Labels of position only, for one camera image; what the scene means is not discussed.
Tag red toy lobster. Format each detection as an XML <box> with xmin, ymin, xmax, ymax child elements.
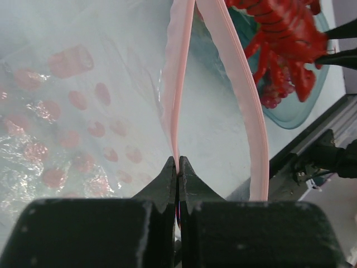
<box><xmin>225</xmin><ymin>0</ymin><xmax>328</xmax><ymax>102</ymax></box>

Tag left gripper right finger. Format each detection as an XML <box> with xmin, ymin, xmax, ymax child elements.
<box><xmin>178</xmin><ymin>156</ymin><xmax>348</xmax><ymax>267</ymax></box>

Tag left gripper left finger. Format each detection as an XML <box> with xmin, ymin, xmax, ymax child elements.
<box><xmin>1</xmin><ymin>157</ymin><xmax>176</xmax><ymax>267</ymax></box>

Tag clear pink zip top bag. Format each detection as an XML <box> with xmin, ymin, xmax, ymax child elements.
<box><xmin>0</xmin><ymin>0</ymin><xmax>271</xmax><ymax>221</ymax></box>

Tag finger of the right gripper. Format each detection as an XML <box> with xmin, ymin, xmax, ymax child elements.
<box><xmin>325</xmin><ymin>19</ymin><xmax>357</xmax><ymax>39</ymax></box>
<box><xmin>315</xmin><ymin>48</ymin><xmax>357</xmax><ymax>68</ymax></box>

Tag purple toy grapes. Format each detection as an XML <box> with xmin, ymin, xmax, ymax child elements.
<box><xmin>260</xmin><ymin>69</ymin><xmax>295</xmax><ymax>109</ymax></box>

